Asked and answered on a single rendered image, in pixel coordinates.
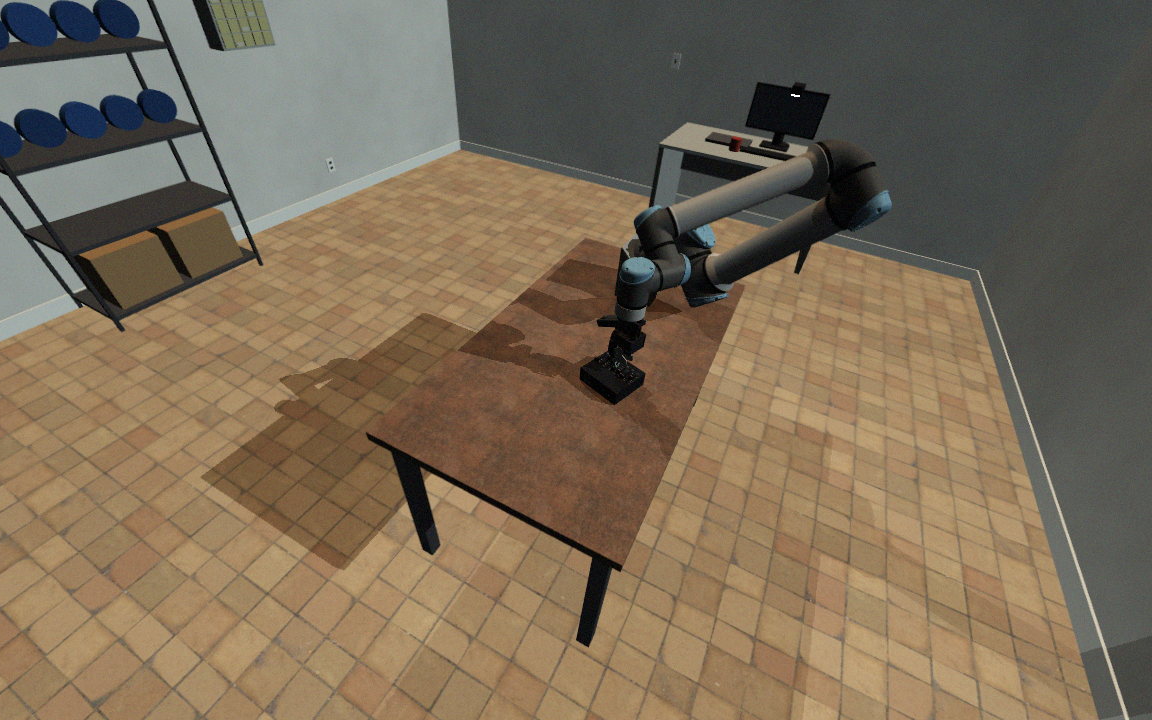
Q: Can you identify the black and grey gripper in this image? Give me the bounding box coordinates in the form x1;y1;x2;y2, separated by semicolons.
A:
608;318;646;367

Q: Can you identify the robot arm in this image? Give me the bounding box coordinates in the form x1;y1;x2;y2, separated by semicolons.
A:
597;139;892;327

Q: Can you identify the black lighting desk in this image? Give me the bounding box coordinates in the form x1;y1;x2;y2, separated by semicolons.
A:
579;351;646;406

